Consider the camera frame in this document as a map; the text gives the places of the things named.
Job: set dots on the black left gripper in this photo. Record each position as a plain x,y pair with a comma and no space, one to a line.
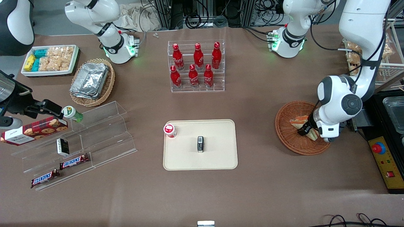
311,123

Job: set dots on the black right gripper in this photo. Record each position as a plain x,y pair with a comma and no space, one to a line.
19,104

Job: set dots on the triangular sandwich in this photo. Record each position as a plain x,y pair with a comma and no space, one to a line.
300,121

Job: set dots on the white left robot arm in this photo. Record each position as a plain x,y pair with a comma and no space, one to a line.
363,37

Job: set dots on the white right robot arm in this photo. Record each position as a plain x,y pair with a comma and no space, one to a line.
110,19

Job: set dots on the brown round wicker basket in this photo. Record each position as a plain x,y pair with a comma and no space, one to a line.
287,138

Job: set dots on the light oval wicker basket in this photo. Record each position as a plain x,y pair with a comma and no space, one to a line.
109,88

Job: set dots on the cream plastic tray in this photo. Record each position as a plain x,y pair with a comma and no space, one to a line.
217,157

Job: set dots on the green bottle white cap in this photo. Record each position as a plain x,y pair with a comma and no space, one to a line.
73,114

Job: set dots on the red tartan cookie box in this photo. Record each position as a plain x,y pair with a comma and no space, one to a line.
34,130

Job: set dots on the white rectangular snack bin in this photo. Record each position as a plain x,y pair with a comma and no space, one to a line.
50,73

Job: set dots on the small black white box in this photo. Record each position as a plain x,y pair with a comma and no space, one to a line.
63,146

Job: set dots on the clear bag of crackers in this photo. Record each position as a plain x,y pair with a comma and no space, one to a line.
54,52
67,53
61,64
44,64

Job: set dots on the stacked aluminium foil trays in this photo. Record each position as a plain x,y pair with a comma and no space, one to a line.
90,80

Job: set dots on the teal snack packet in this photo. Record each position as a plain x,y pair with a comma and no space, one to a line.
40,53
36,65

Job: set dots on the yellow snack packet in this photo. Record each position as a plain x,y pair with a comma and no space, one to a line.
30,63

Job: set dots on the Snickers chocolate bar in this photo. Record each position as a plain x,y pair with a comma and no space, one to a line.
74,161
45,178

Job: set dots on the clear acrylic step shelf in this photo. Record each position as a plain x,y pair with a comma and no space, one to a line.
104,138

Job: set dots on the black equipment base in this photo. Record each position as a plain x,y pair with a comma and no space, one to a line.
377,126

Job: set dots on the bagged bread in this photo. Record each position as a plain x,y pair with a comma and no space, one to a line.
353,55
388,47

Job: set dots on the clear plastic container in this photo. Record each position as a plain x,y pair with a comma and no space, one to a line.
394,115

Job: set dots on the yellow emergency stop box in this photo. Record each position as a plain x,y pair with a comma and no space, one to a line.
386,170

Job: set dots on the clear acrylic bottle rack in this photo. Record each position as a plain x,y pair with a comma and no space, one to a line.
221,85

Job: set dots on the red cola bottle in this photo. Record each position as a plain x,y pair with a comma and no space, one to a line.
178,58
208,76
216,56
175,78
193,77
198,58

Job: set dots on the small red-capped white bottle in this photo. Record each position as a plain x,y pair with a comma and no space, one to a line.
169,130

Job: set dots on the crumpled beige cloth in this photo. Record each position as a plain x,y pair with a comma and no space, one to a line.
135,17

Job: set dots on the white object at table edge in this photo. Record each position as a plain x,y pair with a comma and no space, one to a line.
205,224

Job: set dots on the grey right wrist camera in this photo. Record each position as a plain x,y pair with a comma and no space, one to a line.
11,122

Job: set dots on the grey metal bracket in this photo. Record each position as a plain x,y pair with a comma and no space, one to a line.
363,121

